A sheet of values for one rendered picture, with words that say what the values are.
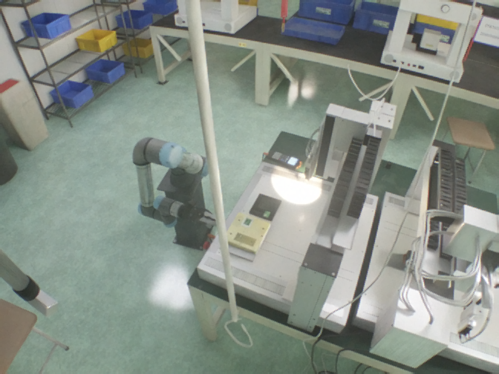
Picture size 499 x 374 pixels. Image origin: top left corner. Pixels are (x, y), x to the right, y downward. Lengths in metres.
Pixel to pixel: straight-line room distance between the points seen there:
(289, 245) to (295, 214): 0.18
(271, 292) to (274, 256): 0.17
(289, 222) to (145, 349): 1.24
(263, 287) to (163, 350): 1.04
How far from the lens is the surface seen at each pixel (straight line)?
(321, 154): 1.38
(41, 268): 2.85
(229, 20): 3.68
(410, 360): 1.21
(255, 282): 1.40
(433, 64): 3.31
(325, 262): 1.04
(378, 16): 4.06
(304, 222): 1.58
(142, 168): 1.69
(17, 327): 2.10
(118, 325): 2.39
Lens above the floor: 2.10
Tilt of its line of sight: 47 degrees down
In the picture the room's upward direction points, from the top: straight up
